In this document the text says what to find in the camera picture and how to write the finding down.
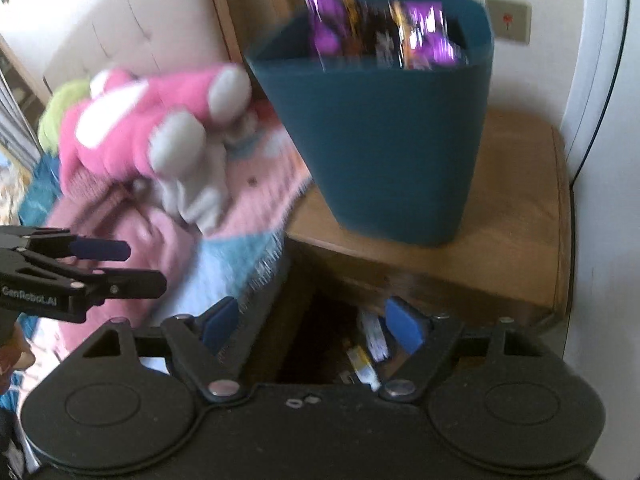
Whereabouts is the teal trash bin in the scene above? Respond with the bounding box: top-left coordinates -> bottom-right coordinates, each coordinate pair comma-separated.
246,0 -> 494,246

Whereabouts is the person left hand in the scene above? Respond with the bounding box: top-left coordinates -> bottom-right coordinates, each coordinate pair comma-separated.
0,323 -> 35,394

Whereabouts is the pink blue knitted blanket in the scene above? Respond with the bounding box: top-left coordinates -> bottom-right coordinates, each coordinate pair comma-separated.
18,101 -> 310,363

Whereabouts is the white printed snack wrapper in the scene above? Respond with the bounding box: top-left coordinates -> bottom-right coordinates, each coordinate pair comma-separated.
346,309 -> 392,391

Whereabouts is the wooden nightstand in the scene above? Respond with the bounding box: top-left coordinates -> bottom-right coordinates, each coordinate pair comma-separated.
244,110 -> 572,384

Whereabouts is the pink plush toy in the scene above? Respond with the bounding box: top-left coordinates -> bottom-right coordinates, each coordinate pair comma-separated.
58,63 -> 253,195

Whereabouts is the green plush toy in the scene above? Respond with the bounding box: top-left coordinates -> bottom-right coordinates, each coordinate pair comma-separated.
37,78 -> 90,156

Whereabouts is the beige upholstered headboard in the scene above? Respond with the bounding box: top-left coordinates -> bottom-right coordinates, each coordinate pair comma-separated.
41,0 -> 237,97

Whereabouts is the purple snack wrapper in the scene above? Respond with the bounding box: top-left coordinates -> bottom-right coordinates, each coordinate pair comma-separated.
306,0 -> 466,70

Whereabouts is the wall switch plate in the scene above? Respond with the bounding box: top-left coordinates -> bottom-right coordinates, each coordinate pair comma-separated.
485,0 -> 532,44

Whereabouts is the white door frame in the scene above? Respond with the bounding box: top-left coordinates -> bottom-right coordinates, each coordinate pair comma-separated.
561,0 -> 639,190

